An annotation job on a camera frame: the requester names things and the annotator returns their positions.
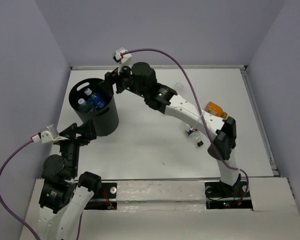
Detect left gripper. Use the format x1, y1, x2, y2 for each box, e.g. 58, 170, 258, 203
55, 115, 98, 176

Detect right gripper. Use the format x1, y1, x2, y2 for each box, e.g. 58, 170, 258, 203
99, 60, 147, 98

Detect clear bottle white cap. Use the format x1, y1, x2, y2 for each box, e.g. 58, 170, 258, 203
77, 98, 96, 114

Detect blue label plastic bottle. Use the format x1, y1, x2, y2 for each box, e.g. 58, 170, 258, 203
84, 88, 107, 111

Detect small pepsi label bottle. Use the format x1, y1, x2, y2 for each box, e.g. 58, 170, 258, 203
184, 123, 204, 147

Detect orange juice bottle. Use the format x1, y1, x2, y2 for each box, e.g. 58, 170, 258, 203
204, 101, 228, 119

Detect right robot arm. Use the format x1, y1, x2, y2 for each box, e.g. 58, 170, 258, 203
104, 62, 241, 196

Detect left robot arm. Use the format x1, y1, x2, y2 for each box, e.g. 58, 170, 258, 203
32, 120, 102, 240

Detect black cylindrical bin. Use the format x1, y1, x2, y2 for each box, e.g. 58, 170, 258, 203
68, 78, 119, 137

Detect clear empty plastic bottle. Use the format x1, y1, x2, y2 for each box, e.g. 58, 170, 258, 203
173, 82, 185, 94

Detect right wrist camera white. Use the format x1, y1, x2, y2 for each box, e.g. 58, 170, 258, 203
113, 47, 132, 75

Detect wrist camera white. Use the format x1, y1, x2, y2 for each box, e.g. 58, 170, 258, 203
30, 124, 68, 144
113, 47, 132, 75

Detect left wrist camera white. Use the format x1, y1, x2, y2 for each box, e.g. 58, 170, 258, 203
30, 124, 68, 144

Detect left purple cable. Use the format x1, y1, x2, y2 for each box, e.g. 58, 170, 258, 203
0, 138, 83, 240

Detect purple cable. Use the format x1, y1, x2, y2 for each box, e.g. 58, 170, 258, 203
119, 47, 249, 201
0, 138, 83, 240

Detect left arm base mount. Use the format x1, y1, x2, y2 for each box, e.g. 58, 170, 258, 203
84, 180, 118, 211

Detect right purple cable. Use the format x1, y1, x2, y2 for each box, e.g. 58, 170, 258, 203
119, 47, 249, 201

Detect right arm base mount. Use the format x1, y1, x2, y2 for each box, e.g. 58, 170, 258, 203
204, 181, 253, 210

